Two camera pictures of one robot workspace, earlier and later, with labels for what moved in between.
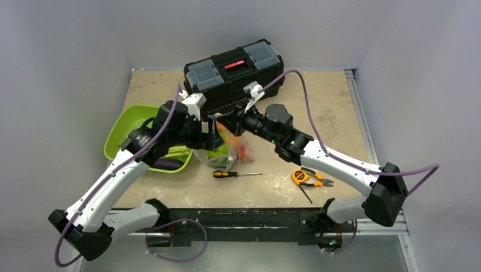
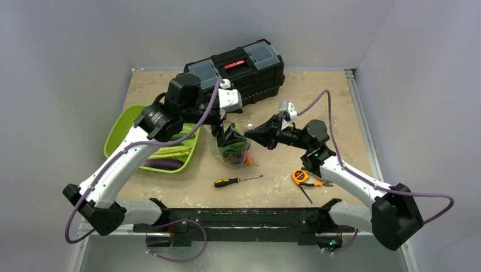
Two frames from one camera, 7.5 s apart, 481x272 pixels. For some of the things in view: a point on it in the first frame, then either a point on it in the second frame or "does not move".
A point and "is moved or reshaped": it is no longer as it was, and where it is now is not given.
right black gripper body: x=237 y=118 → x=278 y=132
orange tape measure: x=299 y=175 does not move
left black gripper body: x=192 y=135 → x=215 y=118
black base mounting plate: x=250 y=227 does not move
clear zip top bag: x=235 y=149 is moved or reshaped
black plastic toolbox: x=222 y=78 does not move
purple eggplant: x=165 y=164 does not move
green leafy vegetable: x=220 y=162 → x=233 y=147
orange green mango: x=235 y=141 is moved or reshaped
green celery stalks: x=178 y=152 does not move
